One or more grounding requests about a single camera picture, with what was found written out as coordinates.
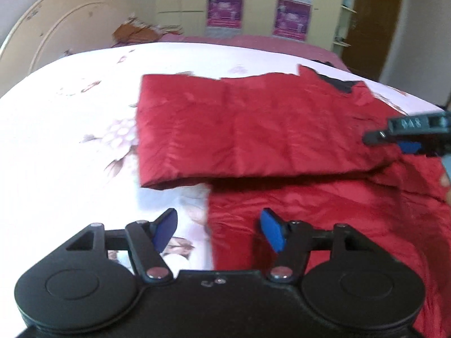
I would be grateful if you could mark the person's right hand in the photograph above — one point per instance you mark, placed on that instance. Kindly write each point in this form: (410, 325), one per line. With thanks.
(446, 183)

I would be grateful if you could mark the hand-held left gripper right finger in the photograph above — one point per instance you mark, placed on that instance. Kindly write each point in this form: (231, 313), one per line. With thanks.
(272, 229)

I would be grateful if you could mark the brown wooden door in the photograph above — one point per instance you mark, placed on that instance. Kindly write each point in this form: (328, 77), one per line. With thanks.
(378, 17)

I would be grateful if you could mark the pink blanket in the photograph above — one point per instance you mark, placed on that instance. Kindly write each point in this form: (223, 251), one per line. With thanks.
(246, 40)

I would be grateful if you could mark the floral bedsheet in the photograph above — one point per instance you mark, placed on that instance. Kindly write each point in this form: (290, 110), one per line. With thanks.
(70, 148)

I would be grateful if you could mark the purple wall poster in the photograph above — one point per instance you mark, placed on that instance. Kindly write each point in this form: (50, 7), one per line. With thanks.
(292, 17)
(225, 8)

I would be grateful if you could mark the cream wall shelf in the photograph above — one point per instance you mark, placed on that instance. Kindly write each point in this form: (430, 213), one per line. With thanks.
(347, 10)

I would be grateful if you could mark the cream wardrobe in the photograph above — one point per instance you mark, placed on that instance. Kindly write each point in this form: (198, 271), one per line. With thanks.
(260, 10)

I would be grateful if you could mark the red puffer jacket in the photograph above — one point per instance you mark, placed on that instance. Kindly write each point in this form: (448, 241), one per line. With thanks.
(267, 130)

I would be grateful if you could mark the cream bed headboard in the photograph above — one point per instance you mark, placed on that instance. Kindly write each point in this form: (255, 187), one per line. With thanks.
(70, 14)

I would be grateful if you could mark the brown crumpled cloth pile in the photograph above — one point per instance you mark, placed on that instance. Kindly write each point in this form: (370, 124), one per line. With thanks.
(139, 31)

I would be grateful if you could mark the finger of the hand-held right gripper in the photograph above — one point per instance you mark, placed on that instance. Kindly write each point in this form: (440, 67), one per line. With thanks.
(410, 147)

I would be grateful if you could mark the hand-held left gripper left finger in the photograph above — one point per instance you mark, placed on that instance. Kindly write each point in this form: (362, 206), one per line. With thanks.
(165, 230)

